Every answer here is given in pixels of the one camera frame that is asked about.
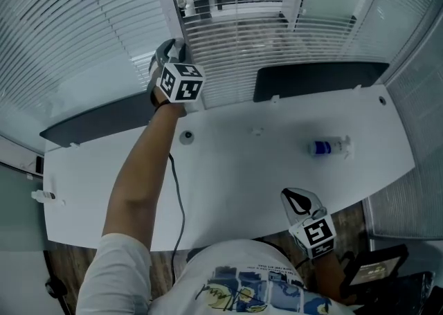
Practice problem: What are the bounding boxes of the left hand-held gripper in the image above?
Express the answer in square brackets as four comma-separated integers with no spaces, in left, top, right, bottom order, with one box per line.
[147,38,206,103]

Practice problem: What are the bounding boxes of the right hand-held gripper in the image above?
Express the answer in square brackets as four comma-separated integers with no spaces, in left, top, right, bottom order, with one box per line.
[280,187,337,260]

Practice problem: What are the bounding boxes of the person's right forearm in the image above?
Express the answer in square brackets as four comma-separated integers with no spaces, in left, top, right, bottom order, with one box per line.
[309,249,347,304]

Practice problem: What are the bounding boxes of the person's left forearm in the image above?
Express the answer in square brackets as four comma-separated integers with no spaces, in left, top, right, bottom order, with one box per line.
[102,100,186,252]

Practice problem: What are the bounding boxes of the person's left hand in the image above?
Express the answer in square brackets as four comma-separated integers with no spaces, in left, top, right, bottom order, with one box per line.
[147,54,172,107]

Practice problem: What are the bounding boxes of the blue label spray bottle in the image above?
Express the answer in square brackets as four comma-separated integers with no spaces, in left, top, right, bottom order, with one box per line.
[307,135,354,161]

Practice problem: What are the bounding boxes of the person's white printed shirt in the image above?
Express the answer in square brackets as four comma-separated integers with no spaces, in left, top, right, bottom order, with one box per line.
[76,233,357,315]

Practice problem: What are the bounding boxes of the dark desk divider panel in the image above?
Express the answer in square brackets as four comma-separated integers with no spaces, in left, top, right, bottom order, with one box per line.
[38,91,163,150]
[253,62,390,102]

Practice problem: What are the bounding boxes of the black plastic-wrapped office chair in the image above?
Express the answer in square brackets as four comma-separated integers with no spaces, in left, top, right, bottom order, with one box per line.
[349,270,435,315]

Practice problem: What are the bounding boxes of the small clear bottle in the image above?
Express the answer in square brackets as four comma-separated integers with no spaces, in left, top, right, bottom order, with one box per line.
[30,190,56,202]

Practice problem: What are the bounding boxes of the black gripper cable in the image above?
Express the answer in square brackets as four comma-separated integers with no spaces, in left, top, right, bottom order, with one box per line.
[168,152,187,275]

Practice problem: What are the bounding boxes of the black door handle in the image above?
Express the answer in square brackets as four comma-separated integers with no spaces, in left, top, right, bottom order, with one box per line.
[46,277,69,300]

